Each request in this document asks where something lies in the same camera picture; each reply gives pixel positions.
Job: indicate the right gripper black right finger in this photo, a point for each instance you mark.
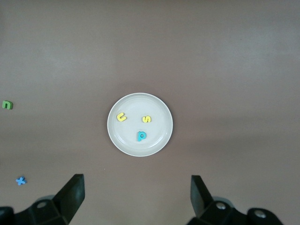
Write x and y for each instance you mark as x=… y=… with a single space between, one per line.
x=201 y=199

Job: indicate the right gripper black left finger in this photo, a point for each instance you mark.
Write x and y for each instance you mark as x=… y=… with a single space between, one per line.
x=70 y=199

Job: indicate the teal foam letter p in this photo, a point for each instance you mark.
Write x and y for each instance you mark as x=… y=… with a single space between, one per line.
x=140 y=137

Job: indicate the yellow foam letter u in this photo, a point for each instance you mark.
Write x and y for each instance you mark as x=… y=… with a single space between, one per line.
x=120 y=117

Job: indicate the yellow foam letter s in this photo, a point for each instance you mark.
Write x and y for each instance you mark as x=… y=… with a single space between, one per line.
x=146 y=119

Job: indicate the blue foam letter x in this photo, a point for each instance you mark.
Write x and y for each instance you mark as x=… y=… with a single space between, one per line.
x=21 y=181

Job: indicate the beige round plate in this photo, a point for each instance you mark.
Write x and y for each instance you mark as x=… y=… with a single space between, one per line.
x=159 y=136

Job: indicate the green foam letter n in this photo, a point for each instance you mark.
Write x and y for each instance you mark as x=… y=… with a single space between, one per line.
x=7 y=105

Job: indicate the brown table cover sheet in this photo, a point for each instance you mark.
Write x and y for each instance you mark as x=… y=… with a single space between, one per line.
x=211 y=58

